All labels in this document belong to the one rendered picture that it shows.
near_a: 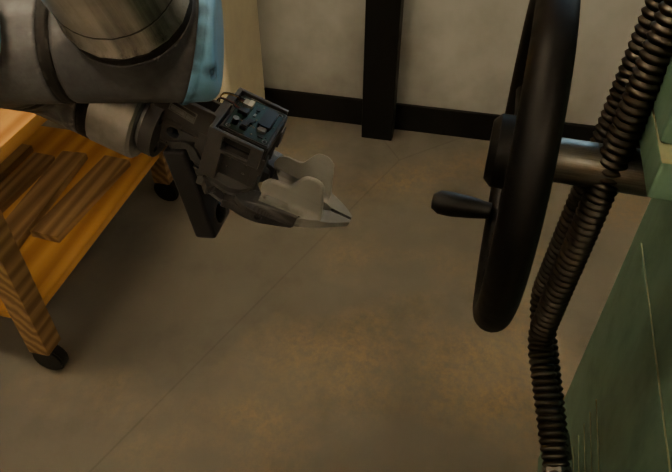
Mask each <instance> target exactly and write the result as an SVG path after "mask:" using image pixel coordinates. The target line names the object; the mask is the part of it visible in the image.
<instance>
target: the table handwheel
mask: <svg viewBox="0 0 672 472"><path fill-rule="evenodd" d="M580 2H581V0H529V4H528V9H527V13H526V17H525V21H524V26H523V30H522V34H521V39H520V43H519V48H518V53H517V57H516V62H515V67H514V72H513V76H512V81H511V86H510V91H509V96H508V101H507V106H506V111H505V113H503V114H501V115H500V116H499V117H497V118H496V119H494V122H493V127H492V132H491V137H490V142H489V148H488V153H487V159H486V164H485V170H484V176H483V179H484V180H485V181H486V183H487V184H488V186H489V187H491V190H490V196H489V202H492V207H491V213H490V218H489V219H485V225H484V231H483V237H482V243H481V249H480V255H479V262H478V268H477V275H476V282H475V290H474V298H473V318H474V320H475V323H476V324H477V325H478V326H479V328H481V329H482V330H484V331H486V332H490V333H493V332H499V331H501V330H503V329H505V328H506V327H507V326H508V325H509V324H510V322H511V321H512V319H513V317H514V316H515V314H516V312H517V309H518V307H519V304H520V302H521V299H522V297H523V294H524V291H525V288H526V285H527V281H528V278H529V275H530V272H531V268H532V265H533V261H534V257H535V254H536V250H537V246H538V243H539V239H540V235H541V231H542V227H543V223H544V218H545V214H546V210H547V206H548V201H549V197H550V192H551V188H552V183H553V182H556V183H562V184H569V185H575V186H581V187H593V185H594V184H602V183H601V181H600V180H601V179H604V178H607V179H612V180H614V181H615V182H616V183H617V184H615V185H612V186H613V187H615V188H617V189H618V190H617V191H615V192H619V193H625V194H631V195H637V196H643V197H648V196H647V193H646V186H645V179H644V172H643V165H642V158H641V152H640V149H639V148H636V151H637V152H636V153H634V154H633V160H632V161H630V162H629V163H627V164H628V168H627V169H626V170H624V171H619V173H620V175H621V177H618V178H609V177H606V176H605V175H603V174H602V171H603V170H605V169H606V168H605V167H603V166H602V165H601V163H600V161H601V158H602V155H601V153H600V148H601V147H602V146H604V145H603V143H598V142H591V141H584V140H577V139H571V138H564V137H562V134H563V129H564V123H565V118H566V112H567V107H568V101H569V95H570V89H571V82H572V76H573V69H574V62H575V55H576V47H577V38H578V28H579V18H580Z"/></svg>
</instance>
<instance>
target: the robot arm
mask: <svg viewBox="0 0 672 472"><path fill-rule="evenodd" d="M223 66H224V27H223V10H222V1H221V0H0V108H2V109H9V110H16V111H24V112H30V113H34V114H36V115H39V116H41V117H43V118H46V119H48V120H50V121H52V122H54V123H56V124H58V125H61V126H63V127H65V128H67V129H69V130H71V131H73V132H76V133H78V134H80V135H82V136H84V137H86V138H88V139H90V140H92V141H94V142H96V143H98V144H100V145H103V146H105V147H107V148H109V149H111V150H113V151H116V152H118V153H120V154H122V155H124V156H126V157H129V158H133V157H136V156H138V155H139V154H140V153H144V154H146V155H148V156H151V157H155V156H157V155H158V154H159V153H160V152H161V151H162V150H163V149H164V147H165V146H166V145H167V147H166V149H165V150H164V151H163V154H164V157H165V159H166V162H167V164H168V167H169V169H170V172H171V174H172V177H173V179H174V182H175V185H176V187H177V190H178V192H179V195H180V197H181V200H182V202H183V205H184V207H185V210H186V212H187V215H188V217H189V220H190V222H191V225H192V227H193V230H194V232H195V235H196V236H197V237H200V238H215V237H216V236H217V234H218V233H219V231H220V229H221V227H222V225H223V224H224V222H225V220H226V218H227V216H228V215H229V212H230V210H232V211H234V212H235V213H237V214H238V215H240V216H242V217H244V218H246V219H248V220H250V221H253V222H257V223H261V224H267V225H274V226H280V227H287V228H291V227H293V226H295V227H302V228H329V227H341V226H347V225H348V224H349V223H350V220H351V218H352V215H351V213H350V212H349V211H348V209H347V208H346V207H345V205H344V204H343V203H342V202H341V201H340V200H339V199H338V198H337V197H336V196H335V195H334V194H332V184H333V175H334V163H333V161H332V160H331V159H330V158H329V157H328V156H326V155H323V154H316V155H314V156H313V157H311V158H310V159H308V160H307V161H304V162H301V161H298V160H296V159H293V158H291V157H289V156H284V155H283V154H281V153H279V152H278V151H275V147H277V148H278V146H279V144H280V143H281V140H282V138H283V135H284V132H285V129H286V127H285V123H286V121H287V118H288V117H287V114H288V111H289V110H287V109H285V108H283V107H281V106H279V105H277V104H274V103H272V102H270V101H268V100H266V99H264V98H262V97H260V96H258V95H256V94H253V93H251V92H249V91H247V90H245V89H243V88H241V87H239V89H238V90H237V91H236V93H235V94H234V93H230V92H223V93H222V94H221V95H220V97H219V98H218V99H217V100H214V99H215V98H216V97H217V96H218V94H219V92H220V90H221V86H222V79H223ZM224 94H228V96H227V97H226V98H224V97H221V96H222V95H224ZM252 98H253V99H252ZM220 99H223V100H224V101H223V102H222V103H221V102H220ZM254 99H255V100H254ZM218 100H219V101H218ZM256 100H257V101H256ZM258 101H259V102H258ZM260 102H261V103H260ZM262 103H263V104H262ZM264 104H265V105H264ZM266 105H267V106H266ZM271 107H272V108H271ZM273 108H274V109H273ZM275 109H276V110H275ZM269 178H272V179H269ZM259 182H263V183H262V185H261V192H260V189H259V186H258V184H259ZM261 193H262V194H261ZM229 209H230V210H229Z"/></svg>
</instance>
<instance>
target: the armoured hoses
mask: <svg viewBox="0 0 672 472"><path fill-rule="evenodd" d="M645 4H646V6H644V7H643V8H641V12H642V15H640V16H639V17H638V22H639V23H638V24H636V25H635V26H634V28H635V32H634V33H632V34H631V38H632V40H631V41H629V42H628V47H629V48H628V49H626V50H625V51H624V52H625V57H623V58H622V59H621V60H622V65H620V66H619V67H618V69H619V72H618V73H617V74H615V77H616V80H614V81H613V82H612V85H613V87H612V88H611V89H609V92H610V95H608V96H607V97H606V99H607V102H606V103H604V104H603V105H604V109H603V110H602V111H601V116H600V117H599V118H598V124H596V125H595V128H596V130H595V131H593V137H592V138H590V141H591V142H598V143H603V145H604V146H602V147H601V148H600V153H601V155H602V158H601V161H600V163H601V165H602V166H603V167H605V168H606V169H605V170H603V171H602V174H603V175H605V176H606V177H609V178H618V177H621V175H620V173H619V171H624V170H626V169H627V168H628V164H627V163H629V162H630V161H632V160H633V154H634V153H636V152H637V151H636V147H637V146H638V145H639V139H641V136H642V132H643V131H644V128H645V124H647V120H648V117H649V116H650V114H651V110H652V108H654V107H653V106H654V101H655V100H656V98H657V93H658V92H659V90H660V84H661V83H662V82H663V77H664V75H665V74H666V70H667V66H668V65H669V63H670V58H671V57H672V0H645ZM600 181H601V183H602V184H594V185H593V187H581V186H575V185H573V187H572V188H570V193H569V194H568V199H566V204H565V205H564V210H562V211H561V216H559V221H558V222H557V226H556V227H555V231H554V232H553V237H551V242H550V243H549V247H548V248H547V252H546V253H545V257H544V258H543V262H541V266H540V267H539V271H538V272H537V276H536V279H535V281H534V286H533V287H532V293H531V294H530V295H531V298H532V299H531V300H530V301H529V302H530V304H531V305H532V306H531V307H530V308H529V310H530V311H531V312H532V313H531V314H530V316H529V317H530V318H531V319H532V320H531V322H530V329H529V330H528V333H529V337H528V338H527V339H528V342H529V344H528V346H527V348H528V349H529V353H528V357H529V358H530V360H529V362H528V363H529V364H530V365H531V367H530V369H529V370H530V371H531V372H532V373H531V375H530V377H531V378H532V379H533V380H532V382H531V384H532V385H533V386H534V387H533V389H532V391H533V393H535V394H534V396H533V399H534V400H535V401H536V402H535V403H534V406H535V407H536V408H537V409H536V410H535V413H536V414H537V415H538V416H537V417H536V421H537V422H538V425H537V428H538V429H539V430H540V431H539V432H538V436H539V437H540V439H539V443H540V444H541V445H542V446H541V447H540V451H541V452H542V455H541V458H542V459H543V460H544V461H543V462H542V464H541V465H542V466H543V468H541V469H542V472H572V468H571V467H570V463H569V462H568V461H571V459H572V451H571V443H570V435H569V433H568V429H567V428H566V426H567V424H568V423H567V422H566V421H565V419H566V418H567V416H566V415H565V414H564V412H565V411H566V409H565V407H564V406H563V405H564V404H565V401H564V400H563V399H562V398H563V397H564V394H563V393H562V390H563V387H562V386H561V384H562V382H563V381H562V380H561V379H560V377H561V375H562V374H561V373H560V372H559V370H560V369H561V367H560V366H559V365H558V364H559V363H560V360H559V359H558V358H557V357H558V356H559V353H558V352H557V350H558V348H559V347H558V346H557V345H556V344H557V342H558V340H557V339H556V338H555V337H556V336H557V333H556V330H558V326H559V325H560V321H561V320H562V316H564V312H565V311H566V307H567V306H568V305H569V303H568V302H569V301H570V300H571V296H572V295H573V291H574V290H575V286H576V285H577V284H578V280H579V279H580V275H581V274H582V273H583V271H582V270H583V269H584V268H585V264H586V263H587V262H588V260H587V259H588V258H589V257H590V253H591V252H592V251H593V248H592V247H593V246H594V245H595V241H596V240H597V239H598V235H599V234H600V233H601V231H600V229H601V228H602V227H603V223H604V222H605V221H606V216H607V215H608V214H609V209H611V208H612V203H613V202H614V201H615V198H614V197H615V196H616V195H617V194H618V192H615V191H617V190H618V189H617V188H615V187H613V186H612V185H615V184H617V183H616V182H615V181H614V180H612V179H607V178H604V179H601V180H600Z"/></svg>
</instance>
